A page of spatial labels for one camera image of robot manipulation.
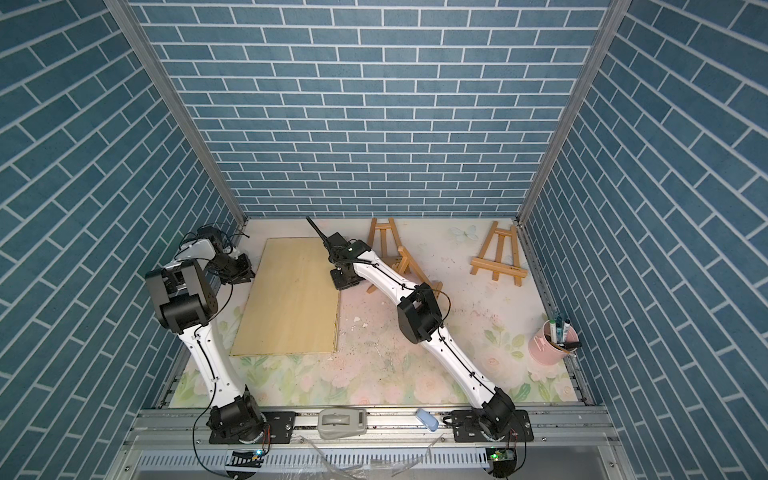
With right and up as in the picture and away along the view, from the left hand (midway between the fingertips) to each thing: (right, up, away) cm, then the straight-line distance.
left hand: (258, 272), depth 103 cm
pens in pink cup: (+93, -13, -22) cm, 96 cm away
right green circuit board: (+74, -42, -30) cm, 90 cm away
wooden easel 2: (+86, +6, +7) cm, 87 cm away
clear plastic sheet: (+45, -43, -34) cm, 70 cm away
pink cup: (+89, -19, -24) cm, 94 cm away
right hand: (+30, -4, -2) cm, 30 cm away
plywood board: (+15, -9, -9) cm, 20 cm away
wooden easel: (+43, +17, +13) cm, 48 cm away
